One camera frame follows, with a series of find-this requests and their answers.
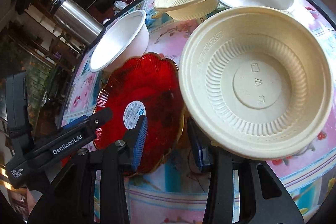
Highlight flower landscape painting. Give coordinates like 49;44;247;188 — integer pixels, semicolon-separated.
1;35;52;119

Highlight white plastic bag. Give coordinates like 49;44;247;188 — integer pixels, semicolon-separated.
113;1;128;10

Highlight red glass plate with sticker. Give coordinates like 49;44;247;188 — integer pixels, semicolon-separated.
93;53;185;174

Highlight colourful fruit pattern tablecloth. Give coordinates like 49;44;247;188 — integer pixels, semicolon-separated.
61;0;335;223

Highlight small cream ribbed bowl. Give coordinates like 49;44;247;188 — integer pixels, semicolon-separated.
153;0;219;21

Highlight stainless steel thermos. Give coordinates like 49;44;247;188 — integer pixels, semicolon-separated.
50;0;106;46

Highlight large cream ribbed bowl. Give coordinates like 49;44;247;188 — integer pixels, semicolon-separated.
179;6;334;160

